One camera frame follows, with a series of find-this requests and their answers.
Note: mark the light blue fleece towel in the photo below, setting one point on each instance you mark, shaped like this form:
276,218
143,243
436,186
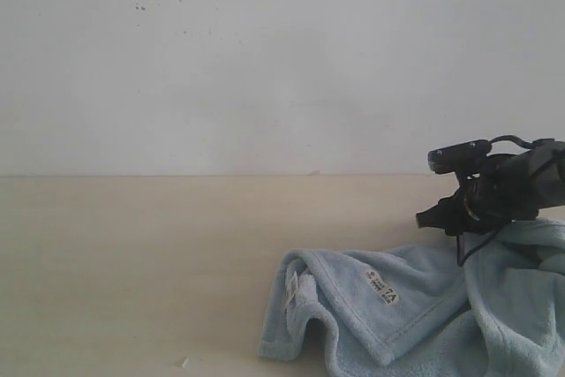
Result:
412,311

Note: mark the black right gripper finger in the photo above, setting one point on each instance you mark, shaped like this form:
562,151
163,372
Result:
445,215

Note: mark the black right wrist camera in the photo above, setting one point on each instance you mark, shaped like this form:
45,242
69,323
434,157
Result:
457,157

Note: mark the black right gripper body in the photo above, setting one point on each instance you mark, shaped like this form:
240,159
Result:
466,212

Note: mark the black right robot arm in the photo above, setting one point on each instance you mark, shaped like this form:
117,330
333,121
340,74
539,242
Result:
501,180

